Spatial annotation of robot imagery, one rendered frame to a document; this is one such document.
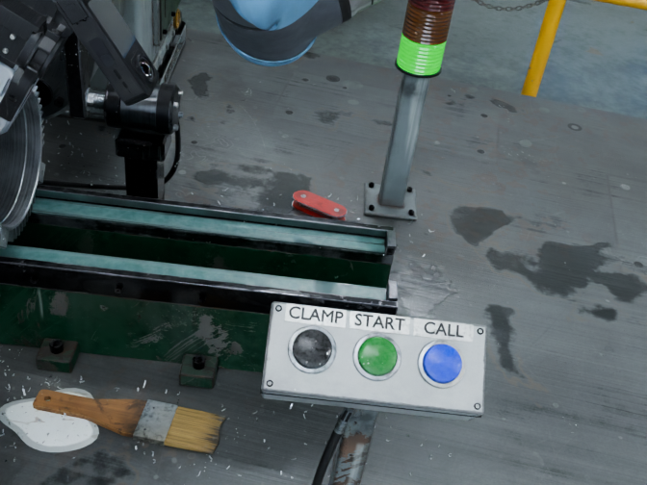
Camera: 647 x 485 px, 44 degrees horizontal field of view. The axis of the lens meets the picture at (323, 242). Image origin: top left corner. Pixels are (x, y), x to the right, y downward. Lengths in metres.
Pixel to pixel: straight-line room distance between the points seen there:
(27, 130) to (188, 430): 0.39
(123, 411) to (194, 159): 0.51
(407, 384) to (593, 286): 0.61
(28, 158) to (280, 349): 0.47
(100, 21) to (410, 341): 0.36
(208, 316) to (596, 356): 0.50
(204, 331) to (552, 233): 0.59
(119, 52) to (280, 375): 0.31
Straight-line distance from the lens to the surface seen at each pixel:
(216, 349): 0.93
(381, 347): 0.62
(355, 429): 0.70
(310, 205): 1.18
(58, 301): 0.93
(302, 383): 0.61
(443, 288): 1.11
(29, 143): 0.99
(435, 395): 0.63
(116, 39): 0.73
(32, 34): 0.73
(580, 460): 0.97
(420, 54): 1.08
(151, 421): 0.90
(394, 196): 1.21
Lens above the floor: 1.51
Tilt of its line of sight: 39 degrees down
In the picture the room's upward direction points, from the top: 8 degrees clockwise
